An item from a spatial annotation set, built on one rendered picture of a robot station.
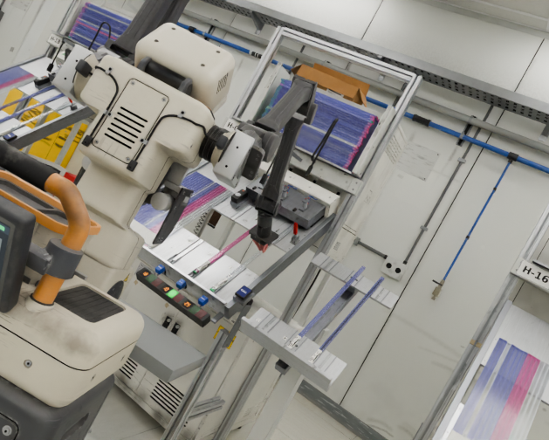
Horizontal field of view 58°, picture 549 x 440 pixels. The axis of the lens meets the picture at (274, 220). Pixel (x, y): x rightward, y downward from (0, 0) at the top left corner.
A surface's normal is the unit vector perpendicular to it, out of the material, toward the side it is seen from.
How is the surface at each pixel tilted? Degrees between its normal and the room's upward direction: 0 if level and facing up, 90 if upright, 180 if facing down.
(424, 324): 90
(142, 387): 90
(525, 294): 90
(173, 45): 48
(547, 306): 90
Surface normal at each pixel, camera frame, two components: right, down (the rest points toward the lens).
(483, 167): -0.39, -0.18
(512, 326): 0.07, -0.75
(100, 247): -0.03, -0.14
